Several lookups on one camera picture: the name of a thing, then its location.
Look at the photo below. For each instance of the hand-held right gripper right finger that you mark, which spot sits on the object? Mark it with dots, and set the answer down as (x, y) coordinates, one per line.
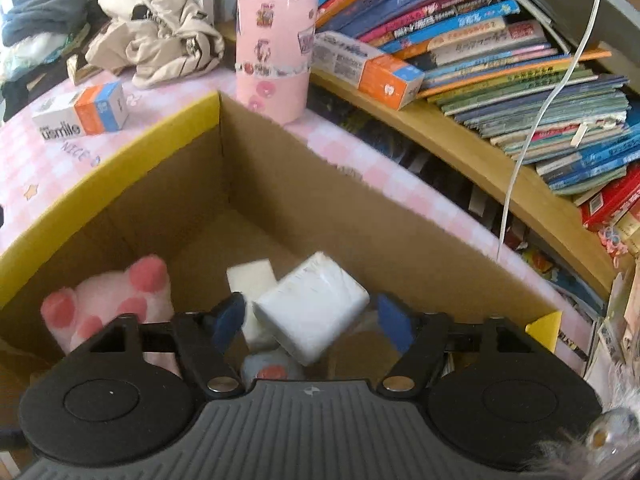
(395, 327)

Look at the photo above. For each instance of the row of colourful books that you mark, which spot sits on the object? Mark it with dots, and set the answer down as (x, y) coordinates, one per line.
(500, 60)

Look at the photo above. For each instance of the stack of red books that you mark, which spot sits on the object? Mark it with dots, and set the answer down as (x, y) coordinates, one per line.
(612, 200)

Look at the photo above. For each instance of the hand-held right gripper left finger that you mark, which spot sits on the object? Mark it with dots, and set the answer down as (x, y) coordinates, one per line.
(227, 322)

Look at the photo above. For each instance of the beige crumpled cloth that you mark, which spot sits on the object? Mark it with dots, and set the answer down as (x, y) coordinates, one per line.
(160, 30)

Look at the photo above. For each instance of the dark cloth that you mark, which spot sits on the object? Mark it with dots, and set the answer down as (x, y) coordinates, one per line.
(35, 25)

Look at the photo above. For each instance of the stack of loose papers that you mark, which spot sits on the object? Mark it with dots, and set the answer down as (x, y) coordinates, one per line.
(615, 320)

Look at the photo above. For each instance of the pink plush paw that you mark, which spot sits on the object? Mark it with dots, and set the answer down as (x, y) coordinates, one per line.
(100, 302)
(270, 366)

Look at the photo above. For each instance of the orange white carton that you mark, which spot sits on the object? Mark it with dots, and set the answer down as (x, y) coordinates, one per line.
(380, 75)

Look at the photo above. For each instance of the grey fluffy toy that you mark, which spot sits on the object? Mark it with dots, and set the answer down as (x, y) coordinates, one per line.
(595, 440)

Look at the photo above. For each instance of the white tissue packet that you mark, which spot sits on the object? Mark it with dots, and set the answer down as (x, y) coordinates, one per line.
(310, 310)

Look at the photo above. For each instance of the pink tissue roll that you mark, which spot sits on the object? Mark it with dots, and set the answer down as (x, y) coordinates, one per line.
(272, 55)

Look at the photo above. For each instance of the orange blue toothpaste box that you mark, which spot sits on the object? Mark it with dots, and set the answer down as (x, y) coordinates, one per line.
(85, 112)

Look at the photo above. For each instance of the white wooden bookshelf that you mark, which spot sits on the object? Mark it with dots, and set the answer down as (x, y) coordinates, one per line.
(500, 180)

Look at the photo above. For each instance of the white eraser block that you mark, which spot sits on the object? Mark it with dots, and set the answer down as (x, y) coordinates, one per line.
(250, 275)

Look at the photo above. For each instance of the yellow cardboard box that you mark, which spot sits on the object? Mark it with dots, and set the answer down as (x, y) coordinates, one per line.
(300, 200)

